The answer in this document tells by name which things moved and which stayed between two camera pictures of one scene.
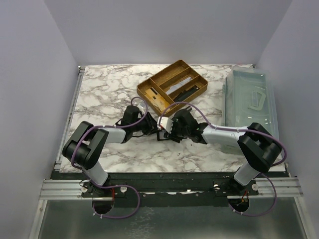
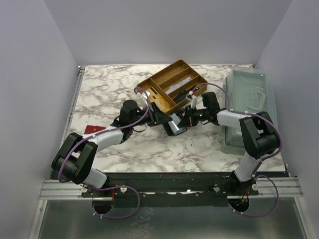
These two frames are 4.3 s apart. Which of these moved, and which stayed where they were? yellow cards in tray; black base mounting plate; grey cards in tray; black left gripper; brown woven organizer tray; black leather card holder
Moved: black left gripper; black leather card holder
Stayed: black base mounting plate; brown woven organizer tray; yellow cards in tray; grey cards in tray
